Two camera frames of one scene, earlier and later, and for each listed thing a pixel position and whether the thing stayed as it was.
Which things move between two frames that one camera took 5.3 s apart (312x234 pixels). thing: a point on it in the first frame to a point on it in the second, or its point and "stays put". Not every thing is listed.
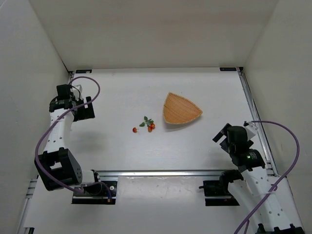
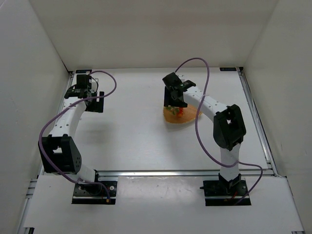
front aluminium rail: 158,173 stays put
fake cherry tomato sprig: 149,124 to 179,111
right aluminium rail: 268,159 stays put
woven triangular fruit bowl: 178,109 stays put
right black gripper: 223,140 to 174,99
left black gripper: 85,111 to 96,105
